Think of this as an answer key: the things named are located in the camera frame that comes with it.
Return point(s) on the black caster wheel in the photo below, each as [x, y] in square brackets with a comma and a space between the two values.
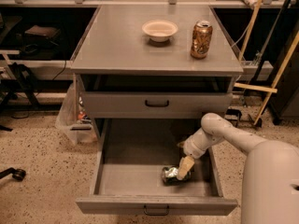
[17, 174]

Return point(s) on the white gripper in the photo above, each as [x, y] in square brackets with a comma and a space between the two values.
[192, 148]

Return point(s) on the dark box on shelf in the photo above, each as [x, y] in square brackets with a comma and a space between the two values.
[39, 32]

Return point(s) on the orange soda can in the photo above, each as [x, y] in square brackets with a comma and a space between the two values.
[201, 38]

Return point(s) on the open grey middle drawer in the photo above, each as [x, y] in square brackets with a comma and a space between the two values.
[128, 177]

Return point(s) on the white paper bowl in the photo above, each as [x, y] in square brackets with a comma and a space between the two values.
[159, 30]

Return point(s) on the clear plastic bag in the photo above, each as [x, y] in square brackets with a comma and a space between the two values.
[71, 124]

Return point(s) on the grey drawer cabinet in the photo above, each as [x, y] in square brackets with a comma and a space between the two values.
[116, 56]

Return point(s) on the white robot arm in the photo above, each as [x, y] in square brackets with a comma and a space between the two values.
[271, 172]

